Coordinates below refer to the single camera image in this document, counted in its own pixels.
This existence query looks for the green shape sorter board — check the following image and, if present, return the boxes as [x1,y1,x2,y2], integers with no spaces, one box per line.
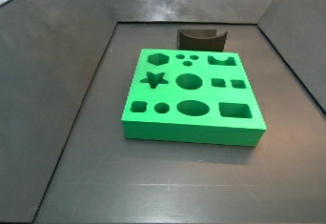
[122,49,266,146]

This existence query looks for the dark curved holder block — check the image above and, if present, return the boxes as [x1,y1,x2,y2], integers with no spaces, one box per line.
[177,29,229,51]

